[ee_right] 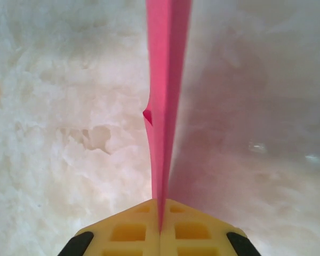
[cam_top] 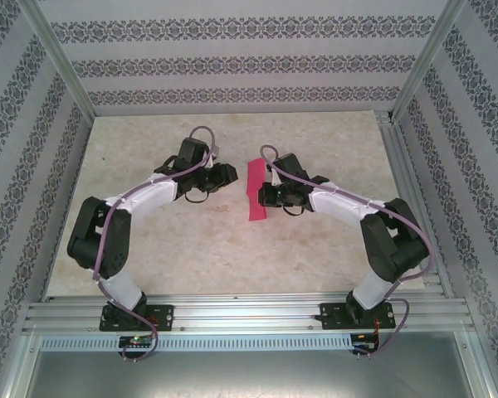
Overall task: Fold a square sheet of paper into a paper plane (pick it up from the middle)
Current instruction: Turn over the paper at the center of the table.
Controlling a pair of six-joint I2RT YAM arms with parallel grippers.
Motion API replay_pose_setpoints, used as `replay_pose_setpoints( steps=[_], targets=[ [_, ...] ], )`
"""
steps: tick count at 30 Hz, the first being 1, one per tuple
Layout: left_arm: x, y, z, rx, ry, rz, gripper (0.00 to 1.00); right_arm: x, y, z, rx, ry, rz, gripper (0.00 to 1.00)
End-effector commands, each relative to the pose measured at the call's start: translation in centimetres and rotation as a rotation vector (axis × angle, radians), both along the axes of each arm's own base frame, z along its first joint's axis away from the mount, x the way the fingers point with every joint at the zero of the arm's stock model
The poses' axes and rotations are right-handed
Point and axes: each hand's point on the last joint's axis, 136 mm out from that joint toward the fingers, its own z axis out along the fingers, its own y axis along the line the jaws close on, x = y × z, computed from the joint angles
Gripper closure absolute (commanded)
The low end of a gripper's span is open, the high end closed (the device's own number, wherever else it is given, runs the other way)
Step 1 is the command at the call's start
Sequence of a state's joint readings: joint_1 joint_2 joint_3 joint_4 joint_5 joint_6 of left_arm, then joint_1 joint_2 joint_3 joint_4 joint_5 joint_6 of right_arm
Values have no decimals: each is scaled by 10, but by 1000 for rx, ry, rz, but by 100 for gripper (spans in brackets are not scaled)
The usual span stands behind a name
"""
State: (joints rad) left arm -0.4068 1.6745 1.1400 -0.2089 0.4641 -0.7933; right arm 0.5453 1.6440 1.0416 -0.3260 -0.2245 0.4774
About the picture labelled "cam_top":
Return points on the pink square paper sheet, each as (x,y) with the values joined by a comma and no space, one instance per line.
(255,186)

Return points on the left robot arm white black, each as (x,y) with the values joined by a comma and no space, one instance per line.
(149,197)

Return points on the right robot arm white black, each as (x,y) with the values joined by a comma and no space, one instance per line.
(340,207)

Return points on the grey metal sheet panel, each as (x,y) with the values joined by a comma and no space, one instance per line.
(249,373)

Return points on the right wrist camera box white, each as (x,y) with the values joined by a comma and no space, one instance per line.
(276,178)

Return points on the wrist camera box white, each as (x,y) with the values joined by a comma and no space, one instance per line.
(212,160)
(276,178)

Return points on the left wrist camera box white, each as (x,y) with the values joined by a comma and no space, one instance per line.
(212,160)

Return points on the aluminium mounting rail beam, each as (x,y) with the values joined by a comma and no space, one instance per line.
(253,311)

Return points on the aluminium side rail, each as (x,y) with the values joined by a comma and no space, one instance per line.
(404,174)

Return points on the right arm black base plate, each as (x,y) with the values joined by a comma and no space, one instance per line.
(328,315)

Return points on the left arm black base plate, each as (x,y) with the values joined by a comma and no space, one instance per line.
(166,315)

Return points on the aluminium frame post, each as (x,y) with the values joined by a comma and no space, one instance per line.
(61,62)
(426,62)

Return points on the aluminium lower frame strut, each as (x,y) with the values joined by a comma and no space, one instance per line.
(479,365)
(18,365)

